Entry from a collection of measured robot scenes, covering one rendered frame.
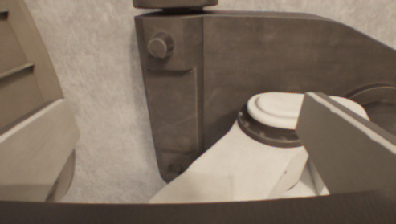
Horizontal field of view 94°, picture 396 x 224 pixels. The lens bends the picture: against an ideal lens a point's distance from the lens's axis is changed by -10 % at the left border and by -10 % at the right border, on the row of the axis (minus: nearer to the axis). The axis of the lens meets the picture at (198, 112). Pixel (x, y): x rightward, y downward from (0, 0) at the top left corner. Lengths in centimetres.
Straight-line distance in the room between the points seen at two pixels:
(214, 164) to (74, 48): 68
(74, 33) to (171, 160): 54
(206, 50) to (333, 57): 27
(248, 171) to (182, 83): 26
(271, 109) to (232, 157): 10
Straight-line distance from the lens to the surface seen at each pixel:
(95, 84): 85
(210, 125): 54
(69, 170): 128
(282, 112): 35
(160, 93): 50
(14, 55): 96
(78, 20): 80
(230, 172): 29
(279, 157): 33
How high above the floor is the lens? 61
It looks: 57 degrees down
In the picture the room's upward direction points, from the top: 161 degrees counter-clockwise
